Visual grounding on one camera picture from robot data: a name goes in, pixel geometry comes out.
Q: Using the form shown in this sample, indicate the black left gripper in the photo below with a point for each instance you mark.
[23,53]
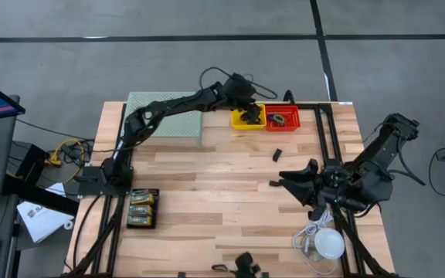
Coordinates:
[240,90]

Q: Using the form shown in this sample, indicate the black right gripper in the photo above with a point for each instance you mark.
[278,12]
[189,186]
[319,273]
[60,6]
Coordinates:
[338,185]

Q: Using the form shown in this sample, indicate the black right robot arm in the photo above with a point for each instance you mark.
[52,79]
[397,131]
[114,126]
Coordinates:
[384,154]

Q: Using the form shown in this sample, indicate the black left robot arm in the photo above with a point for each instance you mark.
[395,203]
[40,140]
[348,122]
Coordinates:
[168,106]

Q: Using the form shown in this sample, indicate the yellow plastic basket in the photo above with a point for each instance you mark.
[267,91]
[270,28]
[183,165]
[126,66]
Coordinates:
[236,116]

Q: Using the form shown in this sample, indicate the small black block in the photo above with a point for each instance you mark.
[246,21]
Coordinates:
[277,154]

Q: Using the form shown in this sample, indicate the red plastic basket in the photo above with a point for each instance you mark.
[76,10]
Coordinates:
[290,116]

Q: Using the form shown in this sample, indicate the white round lamp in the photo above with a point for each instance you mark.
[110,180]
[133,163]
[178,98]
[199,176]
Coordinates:
[328,243]

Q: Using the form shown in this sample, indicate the green mesh shelf riser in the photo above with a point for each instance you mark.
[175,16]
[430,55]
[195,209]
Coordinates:
[180,123]

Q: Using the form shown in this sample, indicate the black lumpy object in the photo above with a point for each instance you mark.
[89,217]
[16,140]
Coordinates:
[247,266]

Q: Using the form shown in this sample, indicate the black plastic basket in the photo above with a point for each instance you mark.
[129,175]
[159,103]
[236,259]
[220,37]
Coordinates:
[157,208]

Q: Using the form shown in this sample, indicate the white tape roll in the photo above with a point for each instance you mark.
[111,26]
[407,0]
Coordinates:
[65,225]

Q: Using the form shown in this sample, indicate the black stand beam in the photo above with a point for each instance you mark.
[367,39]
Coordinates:
[41,195]

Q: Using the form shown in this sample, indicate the white paper sheet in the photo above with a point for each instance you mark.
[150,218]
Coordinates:
[43,220]

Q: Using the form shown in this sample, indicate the black aluminium frame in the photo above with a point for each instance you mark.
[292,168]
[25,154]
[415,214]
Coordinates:
[324,131]

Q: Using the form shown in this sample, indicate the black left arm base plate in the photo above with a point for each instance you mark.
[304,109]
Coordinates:
[89,181]

